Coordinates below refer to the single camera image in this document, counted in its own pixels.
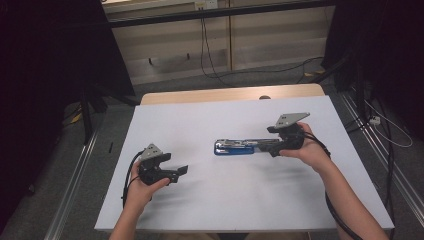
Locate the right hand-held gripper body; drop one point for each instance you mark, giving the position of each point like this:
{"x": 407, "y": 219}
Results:
{"x": 291, "y": 136}

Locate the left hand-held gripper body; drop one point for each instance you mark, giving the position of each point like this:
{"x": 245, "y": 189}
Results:
{"x": 151, "y": 166}

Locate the blue stapler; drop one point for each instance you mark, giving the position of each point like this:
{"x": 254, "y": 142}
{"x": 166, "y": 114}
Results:
{"x": 233, "y": 148}

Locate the person's right hand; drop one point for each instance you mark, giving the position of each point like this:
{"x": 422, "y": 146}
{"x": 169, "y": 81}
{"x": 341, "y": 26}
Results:
{"x": 311, "y": 151}

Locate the person's left hand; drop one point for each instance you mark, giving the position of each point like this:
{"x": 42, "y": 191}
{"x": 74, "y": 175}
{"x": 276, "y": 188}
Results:
{"x": 140, "y": 193}

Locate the small dark round object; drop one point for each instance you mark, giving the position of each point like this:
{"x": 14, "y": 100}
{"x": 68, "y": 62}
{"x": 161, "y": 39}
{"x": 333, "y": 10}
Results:
{"x": 265, "y": 97}

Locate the white table board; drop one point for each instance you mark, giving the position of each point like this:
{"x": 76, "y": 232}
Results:
{"x": 233, "y": 200}

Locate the wooden table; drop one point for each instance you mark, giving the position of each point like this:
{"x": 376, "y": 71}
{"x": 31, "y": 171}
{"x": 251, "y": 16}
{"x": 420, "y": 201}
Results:
{"x": 216, "y": 95}

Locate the black stand leg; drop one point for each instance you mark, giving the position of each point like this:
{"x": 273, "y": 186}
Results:
{"x": 87, "y": 113}

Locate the white plug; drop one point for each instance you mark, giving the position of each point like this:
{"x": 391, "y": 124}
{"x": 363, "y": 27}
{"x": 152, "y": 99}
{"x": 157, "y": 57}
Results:
{"x": 375, "y": 120}

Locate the black horizontal bar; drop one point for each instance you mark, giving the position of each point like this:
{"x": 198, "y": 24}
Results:
{"x": 216, "y": 13}

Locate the black curtain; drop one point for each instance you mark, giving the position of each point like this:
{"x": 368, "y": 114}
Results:
{"x": 383, "y": 40}
{"x": 40, "y": 83}

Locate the aluminium floor rail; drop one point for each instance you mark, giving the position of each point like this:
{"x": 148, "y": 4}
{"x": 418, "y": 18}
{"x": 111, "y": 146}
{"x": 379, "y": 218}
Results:
{"x": 383, "y": 153}
{"x": 71, "y": 186}

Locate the white wall socket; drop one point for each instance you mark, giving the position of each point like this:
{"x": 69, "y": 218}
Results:
{"x": 206, "y": 4}

